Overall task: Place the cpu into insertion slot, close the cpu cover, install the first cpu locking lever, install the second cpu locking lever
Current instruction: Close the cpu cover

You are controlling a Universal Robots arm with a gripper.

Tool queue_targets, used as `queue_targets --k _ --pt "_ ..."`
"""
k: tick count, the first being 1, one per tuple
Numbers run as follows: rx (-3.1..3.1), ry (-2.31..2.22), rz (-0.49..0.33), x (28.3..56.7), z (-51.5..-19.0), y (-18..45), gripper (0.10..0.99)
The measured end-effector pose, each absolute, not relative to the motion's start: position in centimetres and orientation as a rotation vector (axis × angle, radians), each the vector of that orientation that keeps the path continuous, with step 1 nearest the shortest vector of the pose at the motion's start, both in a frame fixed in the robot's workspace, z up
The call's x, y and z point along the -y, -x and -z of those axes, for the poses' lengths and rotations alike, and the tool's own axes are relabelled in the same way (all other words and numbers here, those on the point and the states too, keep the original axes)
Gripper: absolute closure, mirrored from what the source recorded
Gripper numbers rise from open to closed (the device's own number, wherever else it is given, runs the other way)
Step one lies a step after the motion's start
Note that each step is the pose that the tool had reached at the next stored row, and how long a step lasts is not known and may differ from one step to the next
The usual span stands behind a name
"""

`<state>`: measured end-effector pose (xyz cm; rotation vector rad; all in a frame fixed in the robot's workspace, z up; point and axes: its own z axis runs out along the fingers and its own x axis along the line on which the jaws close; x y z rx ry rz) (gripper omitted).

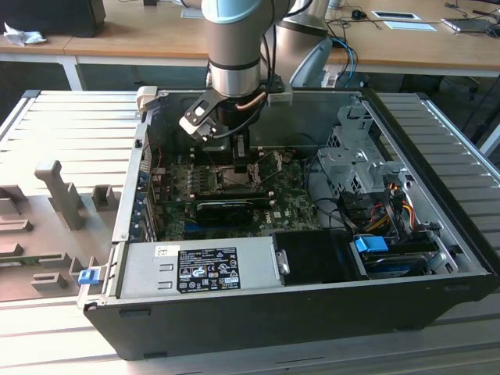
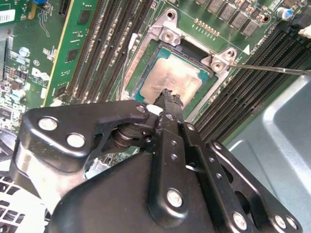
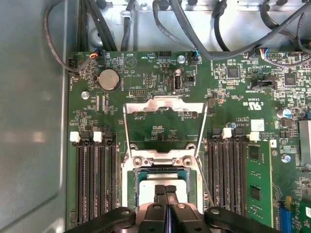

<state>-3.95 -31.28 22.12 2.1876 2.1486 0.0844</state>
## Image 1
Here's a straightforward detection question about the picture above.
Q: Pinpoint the metal socket cover frame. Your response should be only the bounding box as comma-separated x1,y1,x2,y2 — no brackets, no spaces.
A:
249,149,286,185

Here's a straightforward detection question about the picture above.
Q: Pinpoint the CPU socket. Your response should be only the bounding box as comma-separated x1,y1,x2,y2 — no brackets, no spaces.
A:
209,162,263,188

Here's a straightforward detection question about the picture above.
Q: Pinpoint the black RAM slot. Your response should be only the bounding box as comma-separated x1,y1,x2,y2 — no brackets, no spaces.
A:
195,189,268,196
193,195,270,203
195,186,267,193
194,192,269,199

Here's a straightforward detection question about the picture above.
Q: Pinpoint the black plastic bay cover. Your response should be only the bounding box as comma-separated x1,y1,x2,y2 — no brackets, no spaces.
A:
270,229,365,284

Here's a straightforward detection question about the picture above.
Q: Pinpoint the pale blue teach pendant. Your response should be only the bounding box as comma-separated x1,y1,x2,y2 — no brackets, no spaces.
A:
290,37,334,88

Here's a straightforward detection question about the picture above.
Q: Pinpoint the beige plastic case latch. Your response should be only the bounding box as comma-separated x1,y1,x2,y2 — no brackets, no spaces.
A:
135,86,158,119

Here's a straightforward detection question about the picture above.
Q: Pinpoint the black graphics card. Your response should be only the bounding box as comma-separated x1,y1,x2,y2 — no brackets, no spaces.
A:
195,200,257,227

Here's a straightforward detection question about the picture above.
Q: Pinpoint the green motherboard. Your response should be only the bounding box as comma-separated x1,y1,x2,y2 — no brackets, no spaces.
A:
150,146,325,241

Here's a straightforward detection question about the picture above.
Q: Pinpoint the silver metal drive cage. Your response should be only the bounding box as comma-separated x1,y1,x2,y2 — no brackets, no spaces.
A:
316,103,415,204

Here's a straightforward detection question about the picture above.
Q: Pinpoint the wooden desk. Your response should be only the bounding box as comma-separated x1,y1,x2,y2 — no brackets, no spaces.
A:
0,0,214,91
327,0,500,78

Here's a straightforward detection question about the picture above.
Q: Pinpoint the grey power supply unit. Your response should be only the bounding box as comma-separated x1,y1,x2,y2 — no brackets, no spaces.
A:
115,236,292,300

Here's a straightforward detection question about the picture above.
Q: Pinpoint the hard disk in blue carrier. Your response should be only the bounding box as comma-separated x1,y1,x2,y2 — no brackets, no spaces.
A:
351,233,446,279

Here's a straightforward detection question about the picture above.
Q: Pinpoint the black box on desk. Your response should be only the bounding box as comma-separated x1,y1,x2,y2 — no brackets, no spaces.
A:
0,0,106,39

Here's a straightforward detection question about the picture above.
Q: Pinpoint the grey parts rack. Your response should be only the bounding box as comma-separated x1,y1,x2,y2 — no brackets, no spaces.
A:
0,159,120,304

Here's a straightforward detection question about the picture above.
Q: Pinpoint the black and grey PC case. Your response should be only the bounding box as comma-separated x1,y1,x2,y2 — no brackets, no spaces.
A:
76,86,500,363

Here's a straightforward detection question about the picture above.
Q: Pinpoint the crumpled white paper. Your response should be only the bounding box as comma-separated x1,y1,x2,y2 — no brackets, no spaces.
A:
2,21,47,48

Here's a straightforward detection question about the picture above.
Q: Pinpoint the silver flat laptop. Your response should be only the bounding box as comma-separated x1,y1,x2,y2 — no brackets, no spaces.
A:
440,16,498,35

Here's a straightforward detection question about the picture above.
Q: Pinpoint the green RAM stick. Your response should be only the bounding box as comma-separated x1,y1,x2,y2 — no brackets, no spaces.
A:
0,254,66,270

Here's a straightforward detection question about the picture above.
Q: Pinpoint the black camera cable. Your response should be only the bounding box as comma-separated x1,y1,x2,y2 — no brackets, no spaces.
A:
210,111,261,141

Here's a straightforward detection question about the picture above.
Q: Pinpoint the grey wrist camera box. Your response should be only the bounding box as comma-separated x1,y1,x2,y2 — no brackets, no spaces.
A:
178,90,222,142

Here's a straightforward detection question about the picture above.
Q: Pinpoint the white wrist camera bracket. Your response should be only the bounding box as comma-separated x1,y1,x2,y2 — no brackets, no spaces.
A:
267,86,295,105

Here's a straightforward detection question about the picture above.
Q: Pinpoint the blue cable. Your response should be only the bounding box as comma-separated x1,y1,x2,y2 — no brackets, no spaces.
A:
331,37,359,88

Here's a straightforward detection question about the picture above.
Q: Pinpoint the black cable bundle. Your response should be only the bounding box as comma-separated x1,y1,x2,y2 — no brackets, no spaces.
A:
303,154,355,234

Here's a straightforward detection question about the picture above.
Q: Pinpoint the orange yellow wire bundle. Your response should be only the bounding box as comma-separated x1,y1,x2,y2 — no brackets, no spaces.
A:
366,182,417,235

